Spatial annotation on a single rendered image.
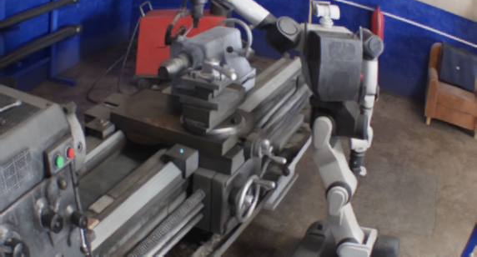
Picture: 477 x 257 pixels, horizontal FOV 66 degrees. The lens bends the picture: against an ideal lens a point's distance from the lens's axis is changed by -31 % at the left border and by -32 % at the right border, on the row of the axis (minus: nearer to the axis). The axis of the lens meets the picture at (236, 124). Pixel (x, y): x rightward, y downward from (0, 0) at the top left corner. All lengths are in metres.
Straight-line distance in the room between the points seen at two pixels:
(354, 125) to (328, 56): 0.36
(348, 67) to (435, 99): 3.10
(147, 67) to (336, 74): 3.16
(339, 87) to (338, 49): 0.17
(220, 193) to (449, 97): 3.50
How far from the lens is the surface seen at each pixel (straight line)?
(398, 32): 5.65
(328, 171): 2.27
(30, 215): 1.14
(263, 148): 2.02
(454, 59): 5.20
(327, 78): 1.98
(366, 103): 2.25
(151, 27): 4.80
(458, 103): 5.04
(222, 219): 2.04
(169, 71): 2.12
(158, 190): 1.80
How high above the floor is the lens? 1.79
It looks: 25 degrees down
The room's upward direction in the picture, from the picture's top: 4 degrees clockwise
